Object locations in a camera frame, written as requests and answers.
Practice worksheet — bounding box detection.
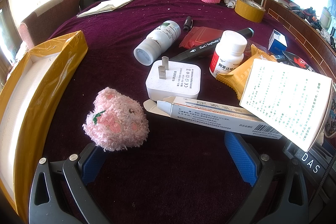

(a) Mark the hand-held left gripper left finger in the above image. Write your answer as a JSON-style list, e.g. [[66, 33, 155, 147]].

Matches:
[[28, 143, 116, 224]]

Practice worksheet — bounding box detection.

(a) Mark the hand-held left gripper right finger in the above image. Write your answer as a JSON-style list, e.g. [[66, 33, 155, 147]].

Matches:
[[223, 132, 315, 224]]

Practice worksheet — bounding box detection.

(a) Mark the pink plush toy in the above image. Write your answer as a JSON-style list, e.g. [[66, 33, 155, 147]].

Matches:
[[83, 87, 150, 151]]

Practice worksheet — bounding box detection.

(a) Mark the long white ointment box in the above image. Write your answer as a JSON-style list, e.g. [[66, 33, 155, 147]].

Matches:
[[143, 96, 290, 140]]

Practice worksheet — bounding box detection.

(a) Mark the green white medicine box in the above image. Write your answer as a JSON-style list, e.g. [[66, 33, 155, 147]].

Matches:
[[239, 58, 333, 151]]

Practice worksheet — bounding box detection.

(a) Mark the yellow taped cardboard box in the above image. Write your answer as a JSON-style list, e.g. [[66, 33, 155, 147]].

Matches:
[[0, 30, 88, 211]]

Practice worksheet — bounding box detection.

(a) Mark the black marker teal end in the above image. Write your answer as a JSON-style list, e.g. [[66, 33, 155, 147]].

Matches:
[[169, 28, 254, 62]]

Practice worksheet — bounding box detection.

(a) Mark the white bottle green label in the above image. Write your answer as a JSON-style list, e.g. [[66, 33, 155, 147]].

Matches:
[[133, 21, 181, 65]]

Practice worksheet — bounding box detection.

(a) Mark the printed clear pouch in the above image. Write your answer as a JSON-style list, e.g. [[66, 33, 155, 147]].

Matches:
[[324, 82, 336, 138]]

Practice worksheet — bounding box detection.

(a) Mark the orange snack packet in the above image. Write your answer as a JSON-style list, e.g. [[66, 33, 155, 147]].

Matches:
[[215, 44, 277, 101]]

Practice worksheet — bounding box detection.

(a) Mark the white power adapter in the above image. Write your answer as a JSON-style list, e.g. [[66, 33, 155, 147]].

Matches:
[[146, 56, 202, 102]]

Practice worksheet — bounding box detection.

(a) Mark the white pill bottle red label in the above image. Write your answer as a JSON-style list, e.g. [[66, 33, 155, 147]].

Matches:
[[209, 30, 248, 77]]

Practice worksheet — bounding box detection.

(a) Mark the black snack packet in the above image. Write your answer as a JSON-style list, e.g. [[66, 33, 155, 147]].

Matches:
[[273, 50, 315, 73]]

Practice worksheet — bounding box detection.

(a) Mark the small blue white box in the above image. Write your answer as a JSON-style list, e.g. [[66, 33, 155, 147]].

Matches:
[[268, 30, 288, 52]]

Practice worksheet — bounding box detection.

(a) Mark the red snack packet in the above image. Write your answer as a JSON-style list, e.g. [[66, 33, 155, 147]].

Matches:
[[179, 26, 223, 49]]

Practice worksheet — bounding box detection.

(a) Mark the wooden cabinet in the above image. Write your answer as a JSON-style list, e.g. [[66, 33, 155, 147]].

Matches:
[[259, 0, 336, 83]]

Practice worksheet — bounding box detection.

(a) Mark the yellow tape roll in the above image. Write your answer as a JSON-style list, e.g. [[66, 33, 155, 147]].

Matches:
[[234, 0, 265, 23]]

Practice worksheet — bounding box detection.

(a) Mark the black orange object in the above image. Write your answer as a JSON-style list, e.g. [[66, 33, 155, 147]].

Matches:
[[302, 7, 322, 29]]

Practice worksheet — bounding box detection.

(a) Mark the brown upholstered chair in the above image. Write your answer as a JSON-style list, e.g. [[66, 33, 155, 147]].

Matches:
[[20, 0, 82, 50]]

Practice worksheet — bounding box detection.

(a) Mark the white paper booklet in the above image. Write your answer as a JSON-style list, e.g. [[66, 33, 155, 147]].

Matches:
[[77, 0, 136, 18]]

